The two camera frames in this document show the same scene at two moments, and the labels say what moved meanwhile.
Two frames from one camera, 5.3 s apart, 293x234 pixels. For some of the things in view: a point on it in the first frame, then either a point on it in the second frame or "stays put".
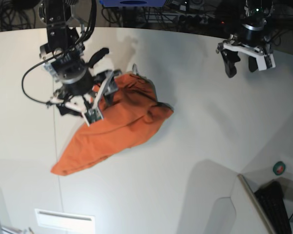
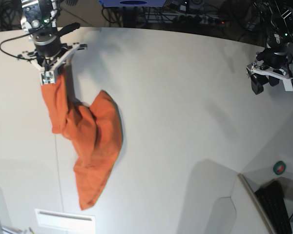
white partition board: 250,218 stays put
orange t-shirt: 133,117 to 95,129
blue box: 133,3 stays put
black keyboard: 271,197 stays put
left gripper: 80,86 to 49,52
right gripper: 251,40 to 277,64
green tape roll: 279,167 stays put
